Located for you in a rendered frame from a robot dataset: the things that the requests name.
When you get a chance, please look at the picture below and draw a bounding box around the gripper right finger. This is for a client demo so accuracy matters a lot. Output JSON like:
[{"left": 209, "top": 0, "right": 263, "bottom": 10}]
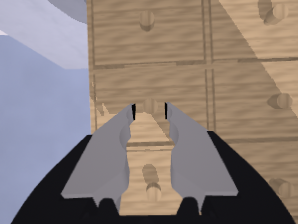
[{"left": 165, "top": 102, "right": 296, "bottom": 224}]

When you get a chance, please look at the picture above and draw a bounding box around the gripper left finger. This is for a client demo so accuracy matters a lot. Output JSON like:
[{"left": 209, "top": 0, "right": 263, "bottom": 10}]
[{"left": 11, "top": 103, "right": 136, "bottom": 224}]

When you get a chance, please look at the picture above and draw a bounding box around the light brown wooden chest of drawers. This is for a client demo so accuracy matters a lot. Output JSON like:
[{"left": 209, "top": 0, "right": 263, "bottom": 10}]
[{"left": 86, "top": 0, "right": 298, "bottom": 152}]

